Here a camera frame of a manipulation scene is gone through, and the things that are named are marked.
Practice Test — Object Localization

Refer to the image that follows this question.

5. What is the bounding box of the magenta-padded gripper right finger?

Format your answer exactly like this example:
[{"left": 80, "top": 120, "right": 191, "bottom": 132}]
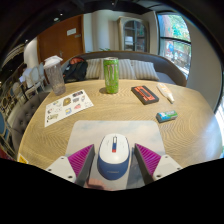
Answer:
[{"left": 133, "top": 142, "right": 184, "bottom": 186}]

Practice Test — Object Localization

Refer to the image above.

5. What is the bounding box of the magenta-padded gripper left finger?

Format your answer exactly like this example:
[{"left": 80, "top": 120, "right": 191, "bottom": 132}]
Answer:
[{"left": 45, "top": 143, "right": 96, "bottom": 188}]

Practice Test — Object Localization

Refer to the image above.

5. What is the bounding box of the white and blue computer mouse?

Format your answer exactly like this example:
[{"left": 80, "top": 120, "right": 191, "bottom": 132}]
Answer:
[{"left": 96, "top": 133, "right": 131, "bottom": 181}]

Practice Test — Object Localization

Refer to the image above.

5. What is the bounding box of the pale sky print mouse pad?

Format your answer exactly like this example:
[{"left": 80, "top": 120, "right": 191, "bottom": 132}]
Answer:
[{"left": 64, "top": 119, "right": 167, "bottom": 191}]

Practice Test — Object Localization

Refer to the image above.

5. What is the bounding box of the small green blue pack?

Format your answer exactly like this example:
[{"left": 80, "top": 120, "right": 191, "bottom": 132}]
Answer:
[{"left": 155, "top": 109, "right": 179, "bottom": 124}]

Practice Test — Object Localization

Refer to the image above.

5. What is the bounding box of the white sticker sheet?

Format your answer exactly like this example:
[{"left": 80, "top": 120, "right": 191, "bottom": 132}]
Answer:
[{"left": 44, "top": 89, "right": 95, "bottom": 129}]

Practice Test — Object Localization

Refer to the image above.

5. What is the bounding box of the black and red flat box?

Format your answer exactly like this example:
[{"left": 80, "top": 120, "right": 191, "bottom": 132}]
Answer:
[{"left": 130, "top": 85, "right": 160, "bottom": 106}]

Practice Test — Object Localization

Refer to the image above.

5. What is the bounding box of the white tube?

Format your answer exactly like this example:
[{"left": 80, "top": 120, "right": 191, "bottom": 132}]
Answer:
[{"left": 156, "top": 82, "right": 176, "bottom": 104}]

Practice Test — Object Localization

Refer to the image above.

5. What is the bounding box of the clear shaker bottle white lid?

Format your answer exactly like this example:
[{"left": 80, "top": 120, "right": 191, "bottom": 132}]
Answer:
[{"left": 43, "top": 55, "right": 67, "bottom": 97}]

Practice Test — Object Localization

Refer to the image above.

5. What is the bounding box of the green drink can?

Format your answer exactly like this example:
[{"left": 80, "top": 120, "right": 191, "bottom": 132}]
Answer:
[{"left": 102, "top": 56, "right": 120, "bottom": 95}]

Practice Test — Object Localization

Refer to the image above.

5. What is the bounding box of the striped beige pillow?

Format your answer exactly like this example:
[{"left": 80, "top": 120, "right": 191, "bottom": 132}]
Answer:
[
  {"left": 130, "top": 59, "right": 161, "bottom": 82},
  {"left": 84, "top": 58, "right": 103, "bottom": 80},
  {"left": 98, "top": 58, "right": 137, "bottom": 81}
]

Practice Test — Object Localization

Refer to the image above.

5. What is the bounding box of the grey curved sofa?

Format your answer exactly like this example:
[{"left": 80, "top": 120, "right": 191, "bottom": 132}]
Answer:
[{"left": 60, "top": 50, "right": 188, "bottom": 88}]

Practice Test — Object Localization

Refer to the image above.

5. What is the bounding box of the group of dining chairs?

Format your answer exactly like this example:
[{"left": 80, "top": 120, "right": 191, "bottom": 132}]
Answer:
[{"left": 0, "top": 61, "right": 46, "bottom": 158}]

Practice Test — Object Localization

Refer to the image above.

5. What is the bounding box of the person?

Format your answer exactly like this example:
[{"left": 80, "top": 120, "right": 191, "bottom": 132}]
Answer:
[{"left": 17, "top": 62, "right": 35, "bottom": 85}]

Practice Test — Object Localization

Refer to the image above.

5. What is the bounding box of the large arched window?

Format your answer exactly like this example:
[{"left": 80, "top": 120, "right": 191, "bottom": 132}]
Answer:
[{"left": 156, "top": 12, "right": 193, "bottom": 80}]

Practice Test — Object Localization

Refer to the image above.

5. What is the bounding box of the brown wooden door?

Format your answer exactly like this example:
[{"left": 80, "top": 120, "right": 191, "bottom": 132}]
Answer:
[{"left": 36, "top": 14, "right": 85, "bottom": 66}]

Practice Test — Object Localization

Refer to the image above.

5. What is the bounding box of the pale glass-door cabinet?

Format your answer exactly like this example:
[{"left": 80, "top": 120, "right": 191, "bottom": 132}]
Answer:
[{"left": 116, "top": 16, "right": 150, "bottom": 53}]

